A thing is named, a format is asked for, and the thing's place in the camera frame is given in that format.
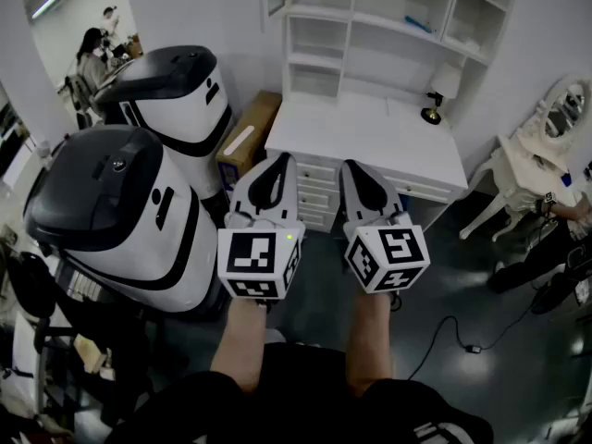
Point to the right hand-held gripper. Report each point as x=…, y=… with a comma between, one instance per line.
x=398, y=252

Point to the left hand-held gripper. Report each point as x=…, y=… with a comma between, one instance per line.
x=250, y=257

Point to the white shelf unit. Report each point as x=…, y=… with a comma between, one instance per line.
x=393, y=49

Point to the person's right forearm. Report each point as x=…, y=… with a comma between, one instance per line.
x=370, y=340

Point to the person's left forearm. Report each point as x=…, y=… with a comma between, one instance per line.
x=242, y=340

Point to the white desk with drawers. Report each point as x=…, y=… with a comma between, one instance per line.
x=370, y=132

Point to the brown cardboard box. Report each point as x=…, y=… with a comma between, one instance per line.
x=254, y=127

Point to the white and black robot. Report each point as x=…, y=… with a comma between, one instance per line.
x=139, y=257
x=185, y=109

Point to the white ornate vanity table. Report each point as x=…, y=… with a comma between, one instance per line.
x=518, y=178

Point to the teal object on shelf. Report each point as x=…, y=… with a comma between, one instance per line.
x=420, y=24

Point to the oval vanity mirror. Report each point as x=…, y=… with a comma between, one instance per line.
x=564, y=109

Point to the person's black shirt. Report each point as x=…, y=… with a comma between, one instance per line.
x=300, y=405

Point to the wooden blocks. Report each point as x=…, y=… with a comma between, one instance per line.
x=92, y=354

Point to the black office chair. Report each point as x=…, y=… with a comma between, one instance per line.
x=32, y=285

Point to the long ceiling light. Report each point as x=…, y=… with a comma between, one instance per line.
x=45, y=6

